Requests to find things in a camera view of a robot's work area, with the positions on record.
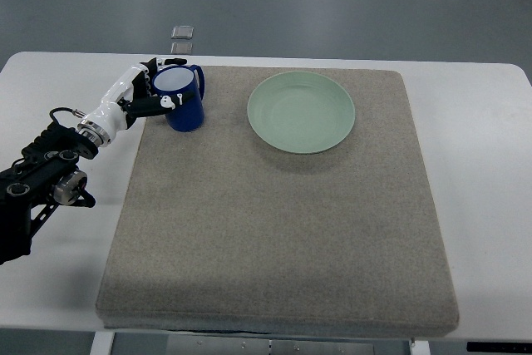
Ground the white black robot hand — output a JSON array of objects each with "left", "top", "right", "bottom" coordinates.
[{"left": 77, "top": 57, "right": 194, "bottom": 146}]

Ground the blue enamel mug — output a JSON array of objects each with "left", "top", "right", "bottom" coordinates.
[{"left": 152, "top": 65, "right": 205, "bottom": 132}]

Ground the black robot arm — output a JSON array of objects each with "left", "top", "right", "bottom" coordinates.
[{"left": 1, "top": 107, "right": 111, "bottom": 264}]

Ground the lower floor socket plate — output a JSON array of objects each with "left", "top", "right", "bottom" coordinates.
[{"left": 170, "top": 42, "right": 193, "bottom": 55}]

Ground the green plate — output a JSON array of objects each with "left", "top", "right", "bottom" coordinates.
[{"left": 247, "top": 71, "right": 356, "bottom": 154}]

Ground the beige felt mat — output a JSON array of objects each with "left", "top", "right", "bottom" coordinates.
[{"left": 96, "top": 67, "right": 459, "bottom": 338}]

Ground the black table control panel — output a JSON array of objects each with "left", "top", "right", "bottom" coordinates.
[{"left": 466, "top": 342, "right": 532, "bottom": 354}]

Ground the metal table frame bracket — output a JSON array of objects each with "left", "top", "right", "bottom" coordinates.
[{"left": 165, "top": 336, "right": 375, "bottom": 355}]

